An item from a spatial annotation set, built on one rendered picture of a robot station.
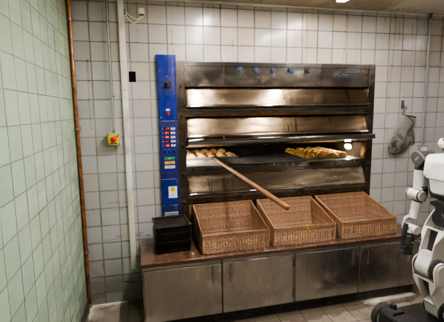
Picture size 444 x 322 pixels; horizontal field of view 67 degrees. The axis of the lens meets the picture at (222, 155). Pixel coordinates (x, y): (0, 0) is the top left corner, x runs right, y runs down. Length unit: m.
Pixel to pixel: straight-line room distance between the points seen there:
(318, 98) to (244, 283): 1.79
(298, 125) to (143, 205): 1.60
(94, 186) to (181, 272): 1.04
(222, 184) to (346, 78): 1.57
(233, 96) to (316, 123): 0.86
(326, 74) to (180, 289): 2.30
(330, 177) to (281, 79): 1.09
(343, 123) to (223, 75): 1.27
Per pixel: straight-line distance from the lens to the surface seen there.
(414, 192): 2.83
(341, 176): 3.55
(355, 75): 3.58
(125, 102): 2.92
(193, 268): 2.68
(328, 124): 3.40
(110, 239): 3.15
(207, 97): 2.98
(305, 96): 3.29
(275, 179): 3.24
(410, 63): 3.95
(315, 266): 3.02
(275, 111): 3.16
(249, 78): 3.10
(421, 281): 2.88
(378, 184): 3.82
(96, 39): 3.00
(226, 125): 3.02
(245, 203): 3.14
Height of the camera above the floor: 1.69
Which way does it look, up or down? 8 degrees down
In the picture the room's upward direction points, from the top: 1 degrees counter-clockwise
